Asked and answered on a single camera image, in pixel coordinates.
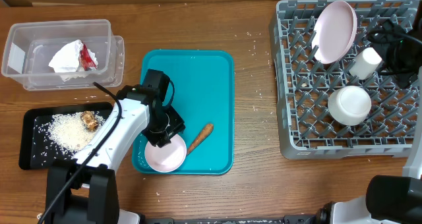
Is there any brown patterned food piece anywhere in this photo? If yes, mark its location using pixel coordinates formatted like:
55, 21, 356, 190
80, 111, 99, 132

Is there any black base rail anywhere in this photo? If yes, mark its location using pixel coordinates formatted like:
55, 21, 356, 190
141, 214, 330, 224

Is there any clear plastic waste bin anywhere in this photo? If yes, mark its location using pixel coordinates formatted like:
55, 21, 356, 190
1, 19, 125, 91

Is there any white paper napkin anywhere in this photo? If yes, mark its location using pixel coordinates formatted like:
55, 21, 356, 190
48, 40, 98, 73

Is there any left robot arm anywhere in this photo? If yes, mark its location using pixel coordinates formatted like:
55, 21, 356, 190
39, 82, 187, 223

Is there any red sauce packet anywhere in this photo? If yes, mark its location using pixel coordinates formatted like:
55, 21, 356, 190
79, 44, 97, 71

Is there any grey dishwasher rack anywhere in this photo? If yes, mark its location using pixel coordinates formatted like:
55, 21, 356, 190
269, 0, 419, 159

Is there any teal serving tray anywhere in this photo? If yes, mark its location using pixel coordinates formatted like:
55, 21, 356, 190
141, 49, 234, 175

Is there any large white dinner plate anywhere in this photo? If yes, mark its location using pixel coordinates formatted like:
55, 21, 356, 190
311, 1, 357, 64

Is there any white cup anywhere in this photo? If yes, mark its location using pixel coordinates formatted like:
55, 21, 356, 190
349, 47, 382, 80

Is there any pile of white rice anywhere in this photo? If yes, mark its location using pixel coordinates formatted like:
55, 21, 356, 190
32, 111, 105, 163

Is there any small pink plate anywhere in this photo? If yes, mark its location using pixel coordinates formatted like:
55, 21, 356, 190
144, 134, 187, 173

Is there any pale green bowl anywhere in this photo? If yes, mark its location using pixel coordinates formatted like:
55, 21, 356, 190
328, 86, 372, 126

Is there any orange carrot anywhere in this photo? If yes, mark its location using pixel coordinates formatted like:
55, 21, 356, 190
187, 123, 214, 155

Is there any black plastic tray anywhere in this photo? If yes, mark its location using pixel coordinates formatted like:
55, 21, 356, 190
18, 102, 113, 170

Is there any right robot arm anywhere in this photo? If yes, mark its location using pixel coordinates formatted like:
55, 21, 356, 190
306, 19, 421, 223

